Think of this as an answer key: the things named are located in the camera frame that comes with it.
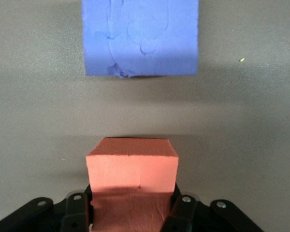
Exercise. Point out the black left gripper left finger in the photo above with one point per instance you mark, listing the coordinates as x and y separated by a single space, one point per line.
72 212

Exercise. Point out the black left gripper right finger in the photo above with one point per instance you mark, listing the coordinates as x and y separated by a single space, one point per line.
183 212

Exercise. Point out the orange foam block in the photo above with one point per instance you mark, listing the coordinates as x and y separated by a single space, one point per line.
133 169

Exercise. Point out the brown table mat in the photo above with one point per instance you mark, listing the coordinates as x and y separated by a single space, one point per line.
244 120

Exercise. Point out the blue foam block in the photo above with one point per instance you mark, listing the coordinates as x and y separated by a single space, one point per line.
140 36

